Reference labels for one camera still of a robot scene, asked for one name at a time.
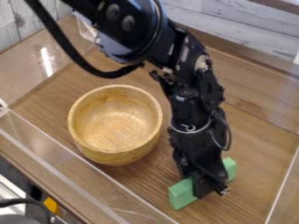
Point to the green rectangular block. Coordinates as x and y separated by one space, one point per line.
180 194

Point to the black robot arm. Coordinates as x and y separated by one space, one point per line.
139 36

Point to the brown wooden bowl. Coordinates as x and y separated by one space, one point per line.
115 124

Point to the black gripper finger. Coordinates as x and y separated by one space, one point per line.
203 185

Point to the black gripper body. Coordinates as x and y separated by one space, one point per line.
197 146

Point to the clear acrylic corner bracket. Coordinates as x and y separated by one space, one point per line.
87 31

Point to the clear acrylic front wall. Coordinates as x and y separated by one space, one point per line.
95 198

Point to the yellow and black device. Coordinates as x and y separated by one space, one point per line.
44 216

